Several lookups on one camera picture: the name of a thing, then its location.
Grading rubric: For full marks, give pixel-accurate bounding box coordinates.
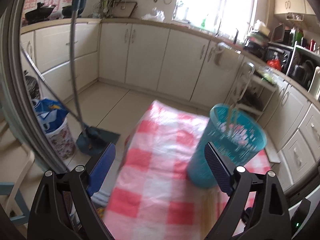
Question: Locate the white rolling kitchen cart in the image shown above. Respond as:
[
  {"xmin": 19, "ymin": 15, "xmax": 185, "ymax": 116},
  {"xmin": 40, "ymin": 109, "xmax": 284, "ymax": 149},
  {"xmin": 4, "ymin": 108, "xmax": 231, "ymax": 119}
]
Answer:
[{"xmin": 225, "ymin": 61, "xmax": 277, "ymax": 120}]

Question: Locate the red white checkered tablecloth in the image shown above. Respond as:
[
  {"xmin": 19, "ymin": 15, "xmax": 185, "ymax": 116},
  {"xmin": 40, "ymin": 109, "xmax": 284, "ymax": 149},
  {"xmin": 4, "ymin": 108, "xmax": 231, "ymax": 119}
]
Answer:
[{"xmin": 102, "ymin": 100, "xmax": 272, "ymax": 240}]

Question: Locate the white plastic bag on counter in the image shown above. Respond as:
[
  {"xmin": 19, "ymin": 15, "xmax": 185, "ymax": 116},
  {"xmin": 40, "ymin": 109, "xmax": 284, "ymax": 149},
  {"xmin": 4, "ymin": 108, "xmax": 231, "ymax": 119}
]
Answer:
[{"xmin": 142, "ymin": 7, "xmax": 165, "ymax": 22}]

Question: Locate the wall utensil rack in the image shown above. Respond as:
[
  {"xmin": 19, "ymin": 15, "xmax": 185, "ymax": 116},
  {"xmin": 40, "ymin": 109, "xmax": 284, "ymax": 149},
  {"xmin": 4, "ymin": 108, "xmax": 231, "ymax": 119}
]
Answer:
[{"xmin": 93, "ymin": 0, "xmax": 138, "ymax": 18}]

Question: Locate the green dish soap bottle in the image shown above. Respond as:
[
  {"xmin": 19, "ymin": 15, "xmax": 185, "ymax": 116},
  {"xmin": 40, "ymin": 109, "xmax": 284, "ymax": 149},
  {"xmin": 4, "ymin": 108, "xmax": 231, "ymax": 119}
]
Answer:
[{"xmin": 201, "ymin": 19, "xmax": 206, "ymax": 29}]

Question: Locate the red plastic bag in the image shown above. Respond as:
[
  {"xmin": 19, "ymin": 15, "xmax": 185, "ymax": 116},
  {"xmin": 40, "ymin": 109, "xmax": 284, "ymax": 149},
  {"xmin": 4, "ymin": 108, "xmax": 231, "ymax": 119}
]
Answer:
[{"xmin": 267, "ymin": 59, "xmax": 281, "ymax": 71}]

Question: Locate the blue white plastic bag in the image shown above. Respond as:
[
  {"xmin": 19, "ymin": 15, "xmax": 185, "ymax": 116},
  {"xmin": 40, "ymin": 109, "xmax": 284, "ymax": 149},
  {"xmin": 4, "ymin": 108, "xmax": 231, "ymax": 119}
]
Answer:
[{"xmin": 31, "ymin": 98, "xmax": 69, "ymax": 133}]

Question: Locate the black wok on stove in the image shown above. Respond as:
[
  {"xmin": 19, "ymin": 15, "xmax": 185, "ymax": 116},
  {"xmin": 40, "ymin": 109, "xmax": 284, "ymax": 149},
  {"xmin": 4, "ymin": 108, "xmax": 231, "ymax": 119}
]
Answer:
[{"xmin": 25, "ymin": 2, "xmax": 56, "ymax": 24}]

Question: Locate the teal dustpan with handle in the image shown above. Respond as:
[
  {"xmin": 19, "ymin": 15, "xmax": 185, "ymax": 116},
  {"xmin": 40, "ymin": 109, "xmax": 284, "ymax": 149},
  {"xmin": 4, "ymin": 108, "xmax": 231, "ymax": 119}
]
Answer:
[{"xmin": 69, "ymin": 0, "xmax": 120, "ymax": 156}]

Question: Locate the broom with metal handle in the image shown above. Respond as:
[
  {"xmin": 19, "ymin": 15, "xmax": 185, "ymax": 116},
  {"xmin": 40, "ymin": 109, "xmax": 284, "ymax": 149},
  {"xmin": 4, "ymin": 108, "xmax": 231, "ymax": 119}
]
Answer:
[{"xmin": 21, "ymin": 45, "xmax": 101, "ymax": 140}]

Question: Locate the white bag holder on cabinet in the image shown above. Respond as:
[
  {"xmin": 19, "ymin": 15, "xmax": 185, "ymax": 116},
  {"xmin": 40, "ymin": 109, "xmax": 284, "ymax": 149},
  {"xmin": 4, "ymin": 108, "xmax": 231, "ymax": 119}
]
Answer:
[{"xmin": 214, "ymin": 42, "xmax": 240, "ymax": 72}]

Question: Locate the white electric kettle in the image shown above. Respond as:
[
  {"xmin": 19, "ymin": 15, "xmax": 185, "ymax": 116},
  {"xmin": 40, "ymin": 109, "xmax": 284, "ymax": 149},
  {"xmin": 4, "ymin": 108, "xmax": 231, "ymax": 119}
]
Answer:
[{"xmin": 309, "ymin": 66, "xmax": 320, "ymax": 100}]

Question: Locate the floral trash bin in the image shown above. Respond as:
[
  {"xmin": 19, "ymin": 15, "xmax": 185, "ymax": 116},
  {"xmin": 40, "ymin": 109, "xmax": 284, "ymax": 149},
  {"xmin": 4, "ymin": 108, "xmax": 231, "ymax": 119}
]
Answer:
[{"xmin": 46, "ymin": 118, "xmax": 76, "ymax": 160}]

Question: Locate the teal perforated plastic basket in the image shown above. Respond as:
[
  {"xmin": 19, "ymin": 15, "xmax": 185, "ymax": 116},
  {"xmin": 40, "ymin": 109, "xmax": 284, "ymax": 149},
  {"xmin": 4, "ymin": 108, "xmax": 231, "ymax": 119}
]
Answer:
[{"xmin": 187, "ymin": 103, "xmax": 267, "ymax": 189}]

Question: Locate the black toaster oven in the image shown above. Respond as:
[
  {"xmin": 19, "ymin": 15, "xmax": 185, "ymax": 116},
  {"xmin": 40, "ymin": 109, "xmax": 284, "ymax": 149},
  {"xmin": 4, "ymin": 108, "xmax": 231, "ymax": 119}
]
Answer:
[{"xmin": 264, "ymin": 42, "xmax": 293, "ymax": 74}]

